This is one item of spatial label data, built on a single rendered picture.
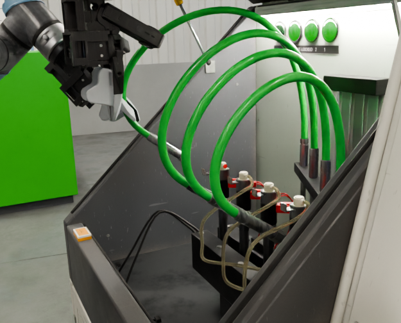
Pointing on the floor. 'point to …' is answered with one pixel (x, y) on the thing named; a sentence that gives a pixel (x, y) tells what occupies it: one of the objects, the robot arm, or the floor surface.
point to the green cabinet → (27, 140)
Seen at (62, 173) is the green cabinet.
